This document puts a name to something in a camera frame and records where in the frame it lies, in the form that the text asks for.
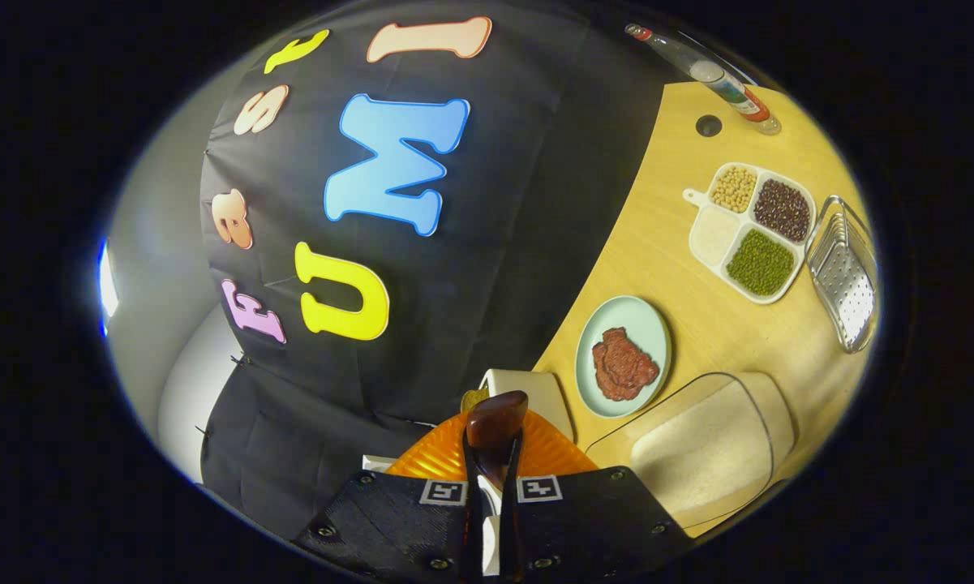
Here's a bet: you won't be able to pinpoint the large ceiling light panel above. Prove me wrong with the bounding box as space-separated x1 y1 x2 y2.
97 239 121 337

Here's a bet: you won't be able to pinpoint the heap of white rice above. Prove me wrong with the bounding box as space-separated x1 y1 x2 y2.
631 381 773 512

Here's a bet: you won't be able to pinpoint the dark wooden spoon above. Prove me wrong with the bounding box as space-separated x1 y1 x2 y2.
464 390 530 492

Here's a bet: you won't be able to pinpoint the white divided dish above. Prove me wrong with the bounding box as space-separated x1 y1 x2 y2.
683 162 817 306

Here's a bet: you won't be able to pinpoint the brown meat slices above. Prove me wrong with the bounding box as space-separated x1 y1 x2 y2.
592 327 660 402

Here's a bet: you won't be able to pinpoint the clear plastic tray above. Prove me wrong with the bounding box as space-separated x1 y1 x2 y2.
586 371 796 538

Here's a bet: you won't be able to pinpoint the pile of green mung beans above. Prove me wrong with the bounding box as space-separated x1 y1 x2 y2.
726 229 796 297

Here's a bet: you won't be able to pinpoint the pile of dark red beans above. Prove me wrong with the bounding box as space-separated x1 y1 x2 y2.
753 178 812 243

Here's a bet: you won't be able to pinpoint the white toaster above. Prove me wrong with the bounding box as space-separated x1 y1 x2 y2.
480 369 575 443

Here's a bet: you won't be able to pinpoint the metal chopstick holder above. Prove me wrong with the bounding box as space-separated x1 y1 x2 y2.
806 195 878 354

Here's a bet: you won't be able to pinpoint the pile of yellow soybeans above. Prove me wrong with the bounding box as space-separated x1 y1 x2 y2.
711 166 757 213

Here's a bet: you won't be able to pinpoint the light green plate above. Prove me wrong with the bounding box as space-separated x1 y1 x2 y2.
575 295 672 419

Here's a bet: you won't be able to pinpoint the black backdrop cloth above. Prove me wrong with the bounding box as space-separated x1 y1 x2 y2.
199 0 682 543

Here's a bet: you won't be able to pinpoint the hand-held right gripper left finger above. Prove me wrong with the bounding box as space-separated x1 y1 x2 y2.
292 410 484 582

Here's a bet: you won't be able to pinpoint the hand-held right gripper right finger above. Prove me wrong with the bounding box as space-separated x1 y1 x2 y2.
503 410 694 582

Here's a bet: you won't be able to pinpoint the clear plastic bottle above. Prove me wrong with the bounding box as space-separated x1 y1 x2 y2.
624 23 782 135

